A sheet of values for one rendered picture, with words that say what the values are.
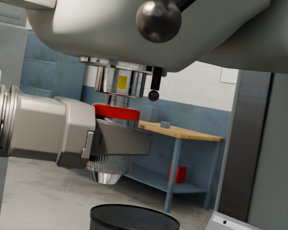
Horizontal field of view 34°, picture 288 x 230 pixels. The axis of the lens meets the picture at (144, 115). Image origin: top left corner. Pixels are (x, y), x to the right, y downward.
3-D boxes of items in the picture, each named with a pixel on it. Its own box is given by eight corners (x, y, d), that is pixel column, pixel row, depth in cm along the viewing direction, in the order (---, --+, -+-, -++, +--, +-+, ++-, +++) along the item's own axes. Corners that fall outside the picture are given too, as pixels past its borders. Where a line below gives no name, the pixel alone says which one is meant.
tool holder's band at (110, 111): (141, 122, 44) (143, 111, 43) (90, 114, 43) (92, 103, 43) (136, 118, 48) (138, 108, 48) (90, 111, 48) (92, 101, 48)
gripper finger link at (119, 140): (145, 160, 45) (81, 152, 43) (152, 127, 44) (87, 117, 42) (151, 164, 43) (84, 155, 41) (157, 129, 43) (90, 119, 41)
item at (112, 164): (132, 177, 44) (141, 122, 44) (81, 170, 43) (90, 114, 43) (128, 168, 48) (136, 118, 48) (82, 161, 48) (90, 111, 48)
